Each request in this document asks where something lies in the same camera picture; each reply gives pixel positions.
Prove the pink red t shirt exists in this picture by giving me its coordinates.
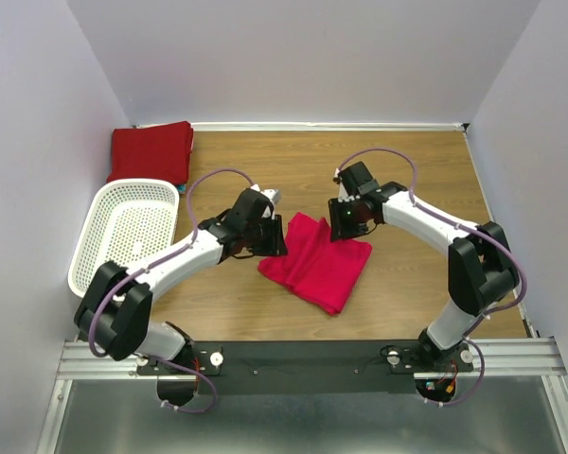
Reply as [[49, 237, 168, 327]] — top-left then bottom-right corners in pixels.
[[257, 212, 372, 316]]

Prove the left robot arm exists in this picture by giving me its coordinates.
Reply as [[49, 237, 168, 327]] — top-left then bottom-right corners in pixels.
[[74, 186, 288, 360]]

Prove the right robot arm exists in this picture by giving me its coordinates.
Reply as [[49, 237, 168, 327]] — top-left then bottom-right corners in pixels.
[[328, 162, 521, 366]]

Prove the folded dark red shirt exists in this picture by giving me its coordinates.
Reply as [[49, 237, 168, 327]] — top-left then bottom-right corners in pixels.
[[106, 121, 194, 186]]

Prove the white plastic laundry basket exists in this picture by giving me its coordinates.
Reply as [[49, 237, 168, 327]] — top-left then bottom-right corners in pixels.
[[67, 179, 180, 298]]

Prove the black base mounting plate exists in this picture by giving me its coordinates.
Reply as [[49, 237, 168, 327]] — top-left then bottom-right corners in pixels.
[[136, 340, 474, 404]]

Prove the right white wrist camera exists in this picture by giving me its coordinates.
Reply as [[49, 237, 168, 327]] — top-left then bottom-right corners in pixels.
[[333, 177, 358, 202]]

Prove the aluminium frame rail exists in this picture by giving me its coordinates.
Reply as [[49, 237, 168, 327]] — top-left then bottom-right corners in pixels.
[[38, 338, 568, 453]]

